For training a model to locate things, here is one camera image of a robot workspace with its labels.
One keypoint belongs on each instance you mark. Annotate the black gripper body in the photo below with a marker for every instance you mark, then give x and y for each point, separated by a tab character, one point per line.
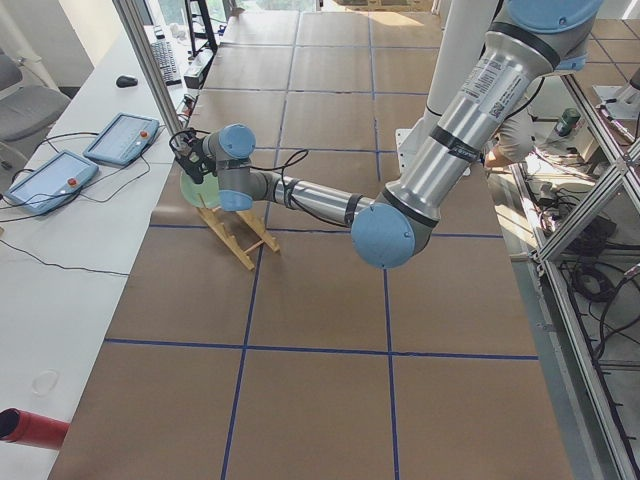
198	161

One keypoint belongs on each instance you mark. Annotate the light green round plate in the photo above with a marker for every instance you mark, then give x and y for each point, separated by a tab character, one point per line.
203	195

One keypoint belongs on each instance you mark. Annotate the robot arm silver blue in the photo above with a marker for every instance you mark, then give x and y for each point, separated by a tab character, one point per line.
518	43

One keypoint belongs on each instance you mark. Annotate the wooden plate drying rack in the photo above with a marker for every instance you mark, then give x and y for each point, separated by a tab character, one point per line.
242	236

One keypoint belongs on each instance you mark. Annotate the far blue teach pendant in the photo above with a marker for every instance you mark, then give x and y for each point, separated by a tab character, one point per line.
123	140

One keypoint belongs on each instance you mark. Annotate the blue teach pendant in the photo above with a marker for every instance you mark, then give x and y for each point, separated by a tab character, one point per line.
53	183
123	140

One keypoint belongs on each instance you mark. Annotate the black computer mouse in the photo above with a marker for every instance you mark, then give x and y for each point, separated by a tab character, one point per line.
126	81

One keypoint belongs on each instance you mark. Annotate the black keyboard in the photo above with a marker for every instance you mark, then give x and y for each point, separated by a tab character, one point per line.
163	54

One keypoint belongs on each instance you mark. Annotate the near blue teach pendant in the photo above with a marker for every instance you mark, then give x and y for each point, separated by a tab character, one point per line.
53	183

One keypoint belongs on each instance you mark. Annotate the grey office chair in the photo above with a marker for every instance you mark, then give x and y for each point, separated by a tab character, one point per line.
27	111

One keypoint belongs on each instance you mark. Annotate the red cylinder bottle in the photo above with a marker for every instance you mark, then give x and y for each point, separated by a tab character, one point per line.
31	429

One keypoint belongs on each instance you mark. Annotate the person in beige shirt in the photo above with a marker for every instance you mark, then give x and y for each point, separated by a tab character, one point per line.
514	140

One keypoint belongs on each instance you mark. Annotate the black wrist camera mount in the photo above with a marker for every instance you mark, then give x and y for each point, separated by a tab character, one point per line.
183	145

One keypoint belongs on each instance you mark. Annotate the aluminium frame post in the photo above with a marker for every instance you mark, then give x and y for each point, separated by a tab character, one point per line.
134	28

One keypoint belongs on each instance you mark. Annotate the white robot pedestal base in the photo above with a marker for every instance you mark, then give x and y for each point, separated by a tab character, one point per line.
430	100

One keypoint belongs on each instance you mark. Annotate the aluminium frame rack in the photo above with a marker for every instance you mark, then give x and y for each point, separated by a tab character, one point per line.
579	191

